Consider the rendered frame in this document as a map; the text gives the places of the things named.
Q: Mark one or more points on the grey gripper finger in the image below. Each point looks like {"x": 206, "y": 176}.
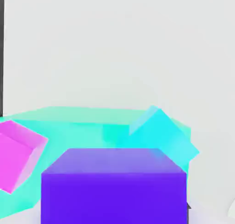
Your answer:
{"x": 189, "y": 213}

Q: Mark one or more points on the small purple cube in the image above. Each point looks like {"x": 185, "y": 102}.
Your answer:
{"x": 113, "y": 196}

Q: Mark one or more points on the small cyan cube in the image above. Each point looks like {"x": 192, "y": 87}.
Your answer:
{"x": 161, "y": 135}

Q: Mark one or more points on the small magenta cube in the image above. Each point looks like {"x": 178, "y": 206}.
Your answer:
{"x": 14, "y": 154}

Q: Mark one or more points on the large turquoise box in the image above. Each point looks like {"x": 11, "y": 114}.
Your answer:
{"x": 73, "y": 133}

